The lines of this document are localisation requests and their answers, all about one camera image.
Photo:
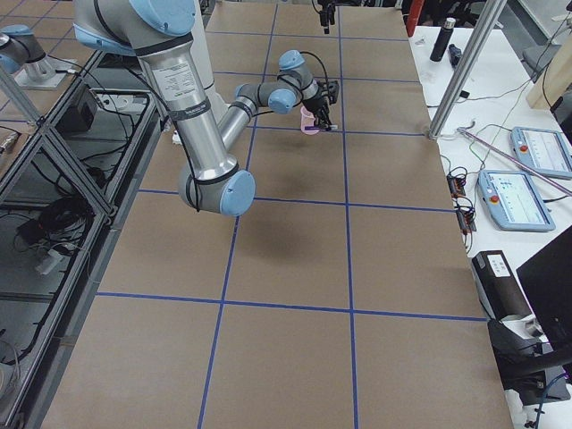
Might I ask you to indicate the black cardboard box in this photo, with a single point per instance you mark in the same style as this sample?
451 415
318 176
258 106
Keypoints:
497 287

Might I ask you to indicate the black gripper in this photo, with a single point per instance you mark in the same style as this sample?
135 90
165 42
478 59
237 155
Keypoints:
326 14
317 105

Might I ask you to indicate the black monitor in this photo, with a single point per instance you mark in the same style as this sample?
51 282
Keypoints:
546 280

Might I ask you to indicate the pink mesh pen holder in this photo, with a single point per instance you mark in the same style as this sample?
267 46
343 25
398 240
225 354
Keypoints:
307 122

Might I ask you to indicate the blue teach pendant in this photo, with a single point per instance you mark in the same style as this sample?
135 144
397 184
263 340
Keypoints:
513 201
545 151

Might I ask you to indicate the blue teach pendant far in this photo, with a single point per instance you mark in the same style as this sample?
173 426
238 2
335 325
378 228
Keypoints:
545 151

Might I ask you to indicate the metal rod stand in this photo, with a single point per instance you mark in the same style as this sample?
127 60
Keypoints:
469 135

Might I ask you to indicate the blue teach pendant near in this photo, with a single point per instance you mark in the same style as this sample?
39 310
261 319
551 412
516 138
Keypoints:
513 201

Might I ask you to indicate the aluminium frame post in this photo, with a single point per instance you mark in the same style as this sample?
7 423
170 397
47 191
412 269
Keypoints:
475 44

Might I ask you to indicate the black water bottle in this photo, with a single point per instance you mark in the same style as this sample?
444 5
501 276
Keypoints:
443 39

